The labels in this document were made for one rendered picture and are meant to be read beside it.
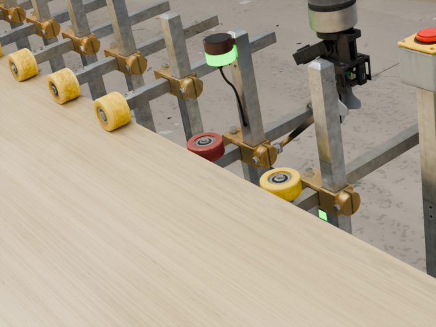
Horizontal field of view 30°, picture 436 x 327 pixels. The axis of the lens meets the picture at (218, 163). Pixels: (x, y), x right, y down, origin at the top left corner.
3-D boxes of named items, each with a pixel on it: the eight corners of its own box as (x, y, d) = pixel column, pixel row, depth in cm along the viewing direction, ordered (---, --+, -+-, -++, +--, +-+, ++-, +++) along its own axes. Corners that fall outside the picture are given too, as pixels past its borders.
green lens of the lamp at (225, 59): (224, 51, 171) (222, 41, 170) (241, 58, 166) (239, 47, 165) (201, 61, 168) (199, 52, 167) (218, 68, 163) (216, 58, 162)
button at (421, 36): (428, 35, 127) (427, 24, 127) (449, 40, 124) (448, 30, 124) (411, 44, 126) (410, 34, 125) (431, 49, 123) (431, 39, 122)
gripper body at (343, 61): (344, 97, 154) (339, 38, 149) (313, 87, 161) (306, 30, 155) (373, 82, 158) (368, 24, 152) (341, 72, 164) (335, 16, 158)
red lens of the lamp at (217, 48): (222, 40, 169) (220, 30, 168) (239, 46, 165) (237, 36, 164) (198, 50, 167) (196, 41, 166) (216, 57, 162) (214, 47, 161)
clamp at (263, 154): (241, 145, 190) (238, 125, 188) (279, 162, 180) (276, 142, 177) (222, 154, 187) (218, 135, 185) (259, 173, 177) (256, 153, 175)
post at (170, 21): (207, 183, 211) (170, 8, 188) (215, 188, 209) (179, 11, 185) (196, 189, 210) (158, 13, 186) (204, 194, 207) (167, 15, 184)
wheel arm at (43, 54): (164, 8, 251) (162, -3, 249) (170, 10, 248) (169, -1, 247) (19, 67, 228) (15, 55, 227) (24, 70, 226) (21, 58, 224)
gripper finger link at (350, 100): (357, 129, 162) (352, 87, 157) (335, 121, 166) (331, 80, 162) (367, 123, 163) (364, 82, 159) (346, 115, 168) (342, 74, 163)
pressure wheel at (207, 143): (216, 170, 186) (207, 126, 181) (237, 181, 180) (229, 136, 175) (188, 185, 183) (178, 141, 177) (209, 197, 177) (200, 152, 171)
